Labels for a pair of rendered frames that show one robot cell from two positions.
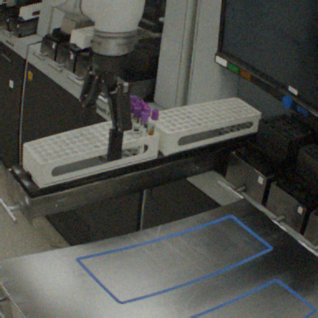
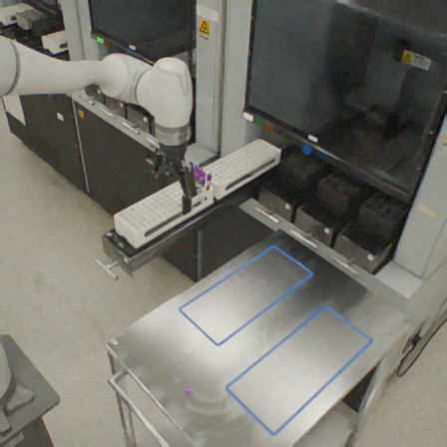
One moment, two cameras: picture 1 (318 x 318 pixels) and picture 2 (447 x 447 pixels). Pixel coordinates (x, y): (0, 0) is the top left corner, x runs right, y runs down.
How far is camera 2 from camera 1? 0.32 m
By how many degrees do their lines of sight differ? 15
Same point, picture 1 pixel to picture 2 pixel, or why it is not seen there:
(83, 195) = (169, 241)
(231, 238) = (278, 266)
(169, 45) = (203, 100)
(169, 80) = (206, 128)
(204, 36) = (232, 92)
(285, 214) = (312, 231)
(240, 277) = (295, 303)
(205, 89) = (234, 136)
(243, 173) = (272, 201)
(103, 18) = (163, 116)
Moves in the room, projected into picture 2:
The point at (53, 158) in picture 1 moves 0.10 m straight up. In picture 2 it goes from (144, 224) to (141, 196)
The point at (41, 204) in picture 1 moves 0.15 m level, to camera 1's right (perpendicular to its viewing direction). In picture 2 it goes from (139, 259) to (194, 257)
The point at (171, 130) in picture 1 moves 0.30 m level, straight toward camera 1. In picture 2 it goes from (220, 182) to (227, 250)
